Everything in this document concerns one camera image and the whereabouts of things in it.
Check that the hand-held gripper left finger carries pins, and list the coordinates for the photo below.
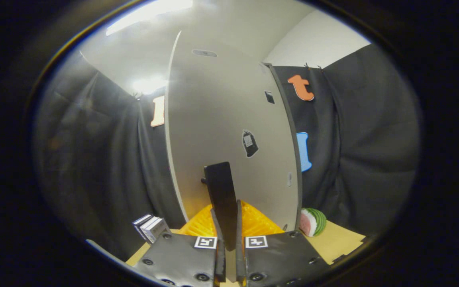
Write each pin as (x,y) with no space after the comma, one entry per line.
(181,255)

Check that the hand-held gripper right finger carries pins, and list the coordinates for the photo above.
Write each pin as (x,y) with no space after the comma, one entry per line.
(281,255)

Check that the dark grey shoe cabinet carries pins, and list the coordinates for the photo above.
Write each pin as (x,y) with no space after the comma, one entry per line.
(293,139)

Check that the grey shoe cabinet door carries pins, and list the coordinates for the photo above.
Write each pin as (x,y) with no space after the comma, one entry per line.
(221,103)

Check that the grey figure cover book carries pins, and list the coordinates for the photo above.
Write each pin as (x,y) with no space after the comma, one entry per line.
(157,229)

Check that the toy watermelon slice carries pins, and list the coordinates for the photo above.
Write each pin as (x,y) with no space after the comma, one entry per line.
(313,221)

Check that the blue cover book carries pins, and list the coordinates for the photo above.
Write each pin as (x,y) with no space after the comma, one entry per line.
(140,223)

